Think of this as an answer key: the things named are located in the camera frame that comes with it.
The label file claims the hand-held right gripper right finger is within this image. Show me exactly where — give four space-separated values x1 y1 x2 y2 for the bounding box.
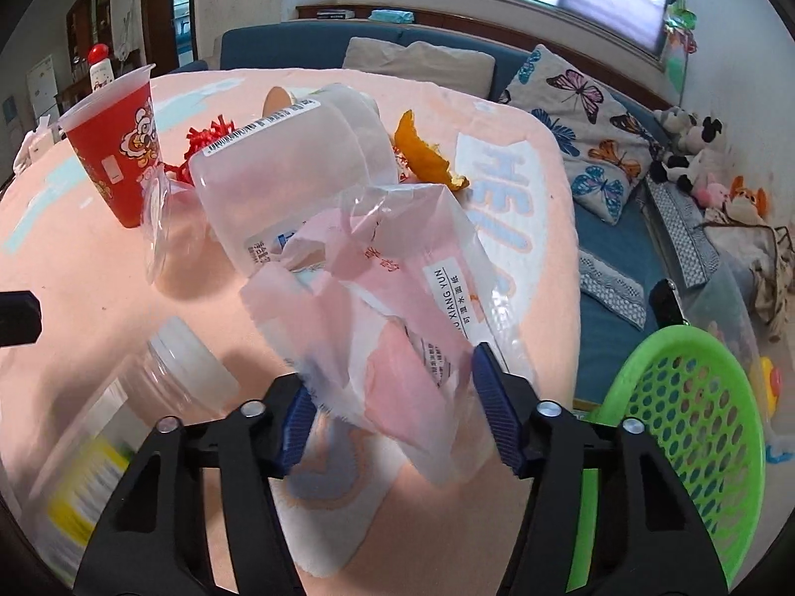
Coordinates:
471 341 729 596

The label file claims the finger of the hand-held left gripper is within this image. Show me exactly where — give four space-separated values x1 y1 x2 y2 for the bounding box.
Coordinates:
0 291 43 345

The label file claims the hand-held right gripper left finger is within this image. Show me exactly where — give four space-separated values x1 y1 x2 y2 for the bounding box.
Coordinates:
73 372 319 596

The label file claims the clear plastic tissue wrapper bag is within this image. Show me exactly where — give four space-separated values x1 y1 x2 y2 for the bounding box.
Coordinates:
239 183 541 488

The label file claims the green plastic basket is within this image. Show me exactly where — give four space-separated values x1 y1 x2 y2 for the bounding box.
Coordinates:
568 327 766 596

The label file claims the yellow bread piece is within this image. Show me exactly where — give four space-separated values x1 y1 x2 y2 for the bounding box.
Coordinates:
393 110 471 192

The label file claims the pink printed blanket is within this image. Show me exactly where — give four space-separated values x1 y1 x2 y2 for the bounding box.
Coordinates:
0 67 581 596

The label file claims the clear plastic jar yellow label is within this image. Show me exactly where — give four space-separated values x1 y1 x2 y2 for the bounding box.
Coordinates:
25 316 240 572

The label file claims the grey lace cloth strip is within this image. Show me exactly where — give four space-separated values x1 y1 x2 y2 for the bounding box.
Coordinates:
579 248 647 330

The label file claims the clear plastic cup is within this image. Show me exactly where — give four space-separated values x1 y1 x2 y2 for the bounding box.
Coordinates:
142 167 209 287

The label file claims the white tissue box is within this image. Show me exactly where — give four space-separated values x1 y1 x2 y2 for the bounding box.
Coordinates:
12 118 66 171

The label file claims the red printed paper cup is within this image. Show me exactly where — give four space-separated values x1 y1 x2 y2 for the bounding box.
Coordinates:
59 64 163 228

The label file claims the black handheld device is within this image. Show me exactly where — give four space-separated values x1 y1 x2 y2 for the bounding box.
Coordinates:
649 279 690 329

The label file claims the white refrigerator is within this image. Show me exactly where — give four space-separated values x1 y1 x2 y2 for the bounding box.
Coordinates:
26 56 60 122

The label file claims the clear plastic storage box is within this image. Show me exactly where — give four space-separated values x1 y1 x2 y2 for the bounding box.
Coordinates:
683 261 771 386

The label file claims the translucent plastic container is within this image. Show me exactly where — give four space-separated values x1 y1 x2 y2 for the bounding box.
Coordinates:
188 98 401 277

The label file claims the white bottle red cap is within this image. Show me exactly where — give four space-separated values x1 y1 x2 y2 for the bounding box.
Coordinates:
87 43 116 91

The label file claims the grey patterned sofa cover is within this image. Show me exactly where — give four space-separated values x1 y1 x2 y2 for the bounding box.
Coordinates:
646 177 721 290

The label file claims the red shredded ribbon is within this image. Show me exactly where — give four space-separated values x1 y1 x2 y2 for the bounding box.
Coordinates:
162 115 234 184

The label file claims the yellow duck toy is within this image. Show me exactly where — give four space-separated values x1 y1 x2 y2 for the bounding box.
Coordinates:
748 357 782 414

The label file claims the butterfly print pillow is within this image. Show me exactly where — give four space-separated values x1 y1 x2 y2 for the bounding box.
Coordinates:
497 45 668 226

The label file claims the pile of beige cloth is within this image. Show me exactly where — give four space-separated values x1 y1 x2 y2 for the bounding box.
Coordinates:
705 208 793 342

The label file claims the wooden cabinet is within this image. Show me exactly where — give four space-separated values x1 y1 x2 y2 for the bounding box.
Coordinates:
65 0 116 84

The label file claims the pink plush toy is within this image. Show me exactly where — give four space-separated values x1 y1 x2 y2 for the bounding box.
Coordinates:
692 180 730 209

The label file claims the black and white cow plush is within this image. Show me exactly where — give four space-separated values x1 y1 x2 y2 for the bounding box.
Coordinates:
649 115 724 193

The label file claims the orange fox plush toy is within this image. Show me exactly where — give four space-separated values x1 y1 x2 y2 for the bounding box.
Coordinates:
726 175 770 218

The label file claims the grey husky plush toy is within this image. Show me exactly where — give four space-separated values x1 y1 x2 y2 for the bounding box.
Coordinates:
652 105 697 138

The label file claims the beige pillow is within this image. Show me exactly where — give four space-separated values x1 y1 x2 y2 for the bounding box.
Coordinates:
341 36 496 98

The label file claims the colourful pinwheel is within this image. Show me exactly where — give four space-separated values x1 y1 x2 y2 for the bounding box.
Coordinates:
664 3 700 35

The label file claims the dark wooden door frame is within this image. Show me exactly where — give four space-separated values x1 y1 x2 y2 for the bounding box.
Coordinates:
142 0 196 72

